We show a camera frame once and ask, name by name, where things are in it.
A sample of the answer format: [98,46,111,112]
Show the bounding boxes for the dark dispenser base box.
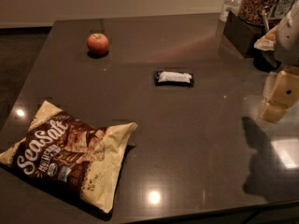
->
[223,11,263,58]

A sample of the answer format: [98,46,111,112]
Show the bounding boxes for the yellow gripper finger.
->
[260,66,299,123]

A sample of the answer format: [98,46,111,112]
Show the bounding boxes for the clear cereal dispenser jar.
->
[238,0,298,26]

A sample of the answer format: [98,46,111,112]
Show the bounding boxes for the metal dispenser handle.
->
[262,7,270,33]

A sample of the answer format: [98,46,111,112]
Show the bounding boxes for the sea salt chips bag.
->
[0,101,137,213]

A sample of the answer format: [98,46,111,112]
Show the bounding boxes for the red apple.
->
[87,34,108,56]

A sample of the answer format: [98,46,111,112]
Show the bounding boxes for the black white snack bar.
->
[153,71,194,87]

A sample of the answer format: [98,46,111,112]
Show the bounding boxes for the clear plastic water bottle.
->
[219,0,240,22]

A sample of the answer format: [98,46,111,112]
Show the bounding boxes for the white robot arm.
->
[254,1,299,123]

